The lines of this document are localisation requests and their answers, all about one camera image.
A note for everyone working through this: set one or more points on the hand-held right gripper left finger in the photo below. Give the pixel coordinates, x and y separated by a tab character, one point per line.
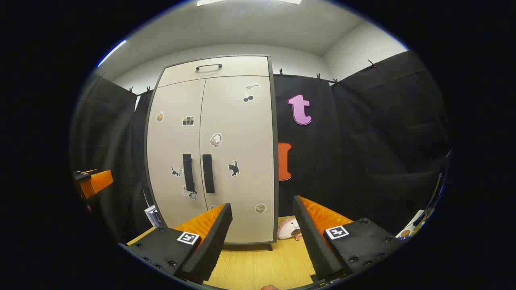
209	245

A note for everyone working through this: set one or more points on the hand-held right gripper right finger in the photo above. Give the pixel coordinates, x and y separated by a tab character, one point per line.
312	241

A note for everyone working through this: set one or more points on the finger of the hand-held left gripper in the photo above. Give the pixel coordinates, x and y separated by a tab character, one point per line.
98	181

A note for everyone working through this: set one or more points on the cabinet door with camera sticker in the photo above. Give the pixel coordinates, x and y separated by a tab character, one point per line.
173	141

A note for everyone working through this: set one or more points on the white double-door shoe cabinet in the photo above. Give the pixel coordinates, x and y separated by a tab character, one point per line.
276	161

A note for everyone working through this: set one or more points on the cabinet door with headphone sticker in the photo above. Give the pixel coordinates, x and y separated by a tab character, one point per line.
242	129

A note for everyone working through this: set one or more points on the white cabinet drawer front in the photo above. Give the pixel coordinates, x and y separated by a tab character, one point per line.
242	66

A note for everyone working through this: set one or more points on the pink and white plush toy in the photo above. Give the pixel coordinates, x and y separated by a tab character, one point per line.
288	228

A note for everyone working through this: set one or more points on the blue and white box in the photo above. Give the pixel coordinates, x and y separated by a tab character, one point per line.
152	215

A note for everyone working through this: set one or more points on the row of black backdrop clips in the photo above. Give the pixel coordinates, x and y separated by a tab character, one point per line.
318	76

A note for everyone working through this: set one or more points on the ceiling light panel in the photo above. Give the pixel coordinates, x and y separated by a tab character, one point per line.
209	2

